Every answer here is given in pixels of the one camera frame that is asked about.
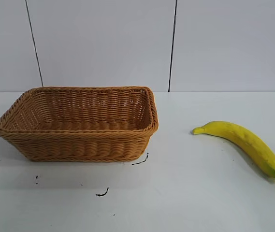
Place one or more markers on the yellow banana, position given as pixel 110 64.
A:
pixel 248 142

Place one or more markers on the tan woven wicker basket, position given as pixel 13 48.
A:
pixel 79 145

